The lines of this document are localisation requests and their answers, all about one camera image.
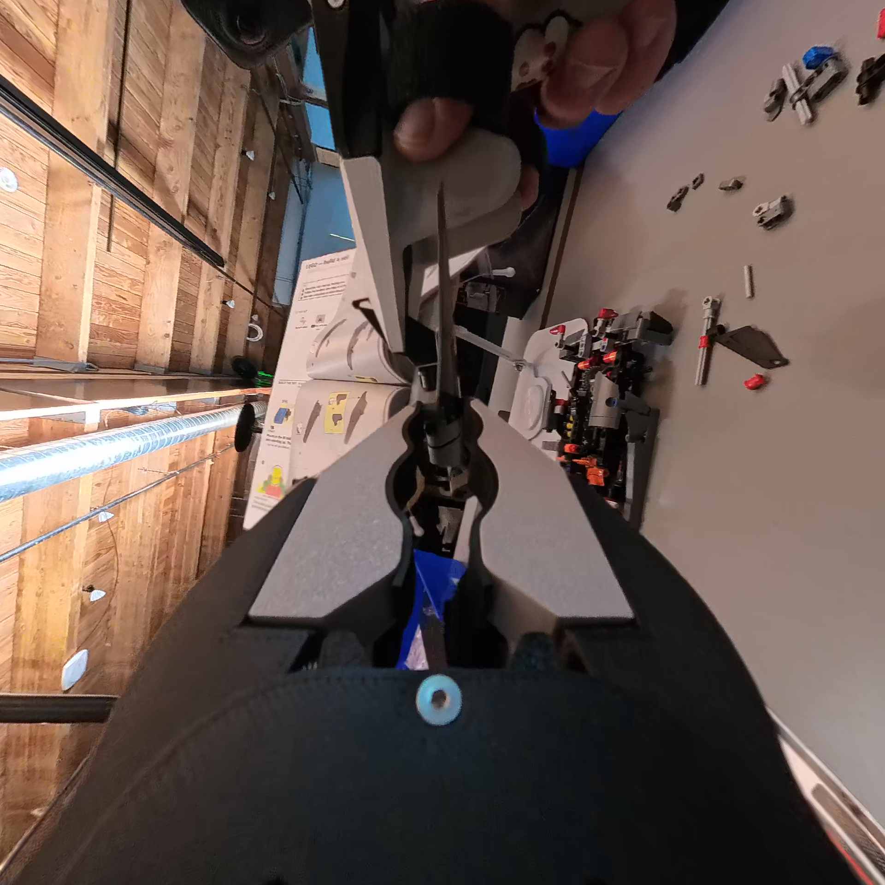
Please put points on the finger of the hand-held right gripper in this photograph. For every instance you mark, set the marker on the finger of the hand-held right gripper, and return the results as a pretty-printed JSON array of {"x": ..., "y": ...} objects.
[
  {"x": 423, "y": 304},
  {"x": 379, "y": 256}
]

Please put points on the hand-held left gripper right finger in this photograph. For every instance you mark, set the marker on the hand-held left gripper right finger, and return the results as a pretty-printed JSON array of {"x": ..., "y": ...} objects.
[{"x": 553, "y": 546}]

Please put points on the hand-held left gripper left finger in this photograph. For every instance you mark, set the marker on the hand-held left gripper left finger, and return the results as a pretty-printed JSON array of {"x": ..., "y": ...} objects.
[{"x": 332, "y": 539}]

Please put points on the dark grey lego beam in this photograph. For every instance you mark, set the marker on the dark grey lego beam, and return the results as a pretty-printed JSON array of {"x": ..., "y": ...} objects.
[{"x": 442, "y": 446}]

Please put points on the lego car chassis model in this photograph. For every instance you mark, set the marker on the lego car chassis model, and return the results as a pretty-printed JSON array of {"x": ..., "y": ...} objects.
[{"x": 608, "y": 415}]

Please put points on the red lego pin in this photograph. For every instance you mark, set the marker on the red lego pin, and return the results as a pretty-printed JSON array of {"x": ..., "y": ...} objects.
[{"x": 755, "y": 381}]

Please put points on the short grey lego axle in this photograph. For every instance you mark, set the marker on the short grey lego axle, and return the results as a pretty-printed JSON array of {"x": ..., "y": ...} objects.
[{"x": 748, "y": 280}]

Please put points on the light grey lego connector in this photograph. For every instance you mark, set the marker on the light grey lego connector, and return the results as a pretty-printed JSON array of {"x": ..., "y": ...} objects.
[{"x": 773, "y": 211}]

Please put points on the dark grey lego joiner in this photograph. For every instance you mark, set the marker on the dark grey lego joiner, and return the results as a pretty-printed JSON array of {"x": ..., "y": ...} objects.
[{"x": 775, "y": 100}]

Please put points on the grey lego axle connector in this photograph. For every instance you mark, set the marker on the grey lego axle connector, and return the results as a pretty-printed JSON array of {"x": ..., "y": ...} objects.
[{"x": 805, "y": 93}]

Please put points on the black small lego piece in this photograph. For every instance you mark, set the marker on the black small lego piece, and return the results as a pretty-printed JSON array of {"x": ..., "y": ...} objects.
[{"x": 871, "y": 77}]

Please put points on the person's right hand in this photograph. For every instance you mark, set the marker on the person's right hand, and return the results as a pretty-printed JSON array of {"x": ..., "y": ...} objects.
[{"x": 608, "y": 62}]

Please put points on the open instruction booklet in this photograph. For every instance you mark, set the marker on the open instruction booklet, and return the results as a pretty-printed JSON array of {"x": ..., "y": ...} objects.
[{"x": 311, "y": 332}]

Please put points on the blue storage bin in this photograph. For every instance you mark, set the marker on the blue storage bin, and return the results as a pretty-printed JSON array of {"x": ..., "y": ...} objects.
[
  {"x": 432, "y": 588},
  {"x": 574, "y": 142}
]

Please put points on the black pendant lamp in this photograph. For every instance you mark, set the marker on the black pendant lamp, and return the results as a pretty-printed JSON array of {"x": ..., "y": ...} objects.
[{"x": 245, "y": 427}]

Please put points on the white book stand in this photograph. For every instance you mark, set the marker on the white book stand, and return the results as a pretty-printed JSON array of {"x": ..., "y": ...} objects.
[{"x": 536, "y": 401}]

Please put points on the grey axle with red bush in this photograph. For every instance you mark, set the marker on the grey axle with red bush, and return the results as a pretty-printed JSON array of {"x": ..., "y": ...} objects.
[{"x": 704, "y": 346}]

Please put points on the silver air duct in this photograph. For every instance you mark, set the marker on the silver air duct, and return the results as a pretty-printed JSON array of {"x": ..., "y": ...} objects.
[{"x": 104, "y": 449}]

